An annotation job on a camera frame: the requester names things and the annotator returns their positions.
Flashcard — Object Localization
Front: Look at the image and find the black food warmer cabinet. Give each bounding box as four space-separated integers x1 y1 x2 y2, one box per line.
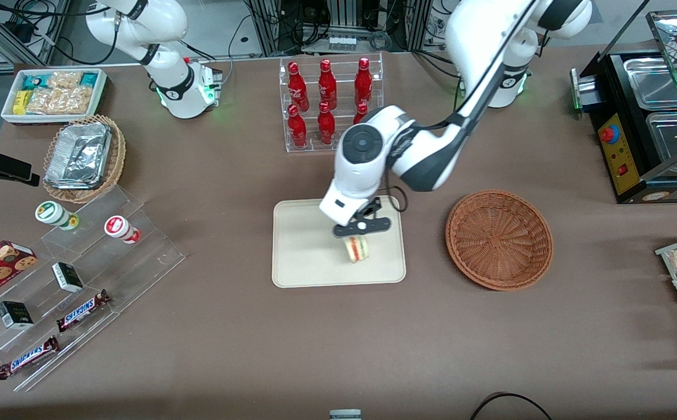
570 9 677 205

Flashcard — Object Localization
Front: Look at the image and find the small dark green box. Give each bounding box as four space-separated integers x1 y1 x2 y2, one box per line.
51 262 84 293
0 301 34 330

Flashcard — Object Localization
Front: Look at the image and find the Snickers chocolate bar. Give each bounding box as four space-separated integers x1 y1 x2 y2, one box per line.
56 289 111 333
0 336 59 380

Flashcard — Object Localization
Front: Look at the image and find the cream plastic tray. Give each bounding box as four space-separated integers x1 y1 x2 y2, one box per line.
272 195 407 289

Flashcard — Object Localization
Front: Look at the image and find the green lid cup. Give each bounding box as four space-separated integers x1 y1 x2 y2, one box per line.
35 201 79 230

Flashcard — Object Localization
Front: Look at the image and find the triangular sandwich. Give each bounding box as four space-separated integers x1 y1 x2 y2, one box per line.
344 234 370 264

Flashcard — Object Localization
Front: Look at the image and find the light wicker basket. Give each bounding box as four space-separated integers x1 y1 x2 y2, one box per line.
42 114 127 204

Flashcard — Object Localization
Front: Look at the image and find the clear acrylic stepped stand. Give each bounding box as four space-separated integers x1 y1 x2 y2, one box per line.
0 185 186 393

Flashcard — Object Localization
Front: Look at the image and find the red lid cup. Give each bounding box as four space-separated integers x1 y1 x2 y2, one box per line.
104 215 141 244

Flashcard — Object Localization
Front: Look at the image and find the brown wicker basket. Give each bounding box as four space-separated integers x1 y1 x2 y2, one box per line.
445 190 553 291

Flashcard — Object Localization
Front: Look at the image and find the clear cracker bag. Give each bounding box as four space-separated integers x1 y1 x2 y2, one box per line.
26 86 95 115
47 71 83 89

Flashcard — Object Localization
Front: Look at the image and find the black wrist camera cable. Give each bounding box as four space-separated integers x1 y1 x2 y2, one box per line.
380 0 540 214

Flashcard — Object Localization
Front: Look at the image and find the black looped table cable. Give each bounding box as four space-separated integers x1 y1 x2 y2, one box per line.
469 393 553 420

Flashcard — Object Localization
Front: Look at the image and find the black clamp device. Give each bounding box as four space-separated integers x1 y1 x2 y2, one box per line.
0 146 40 188

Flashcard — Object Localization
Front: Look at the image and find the clear acrylic bottle rack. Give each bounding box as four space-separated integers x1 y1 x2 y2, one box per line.
279 52 384 153

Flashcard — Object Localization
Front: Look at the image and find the aluminium foil container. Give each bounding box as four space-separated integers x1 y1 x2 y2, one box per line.
45 122 113 190

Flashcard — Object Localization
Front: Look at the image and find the white plastic snack bin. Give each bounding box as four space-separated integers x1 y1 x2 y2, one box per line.
1 68 108 125

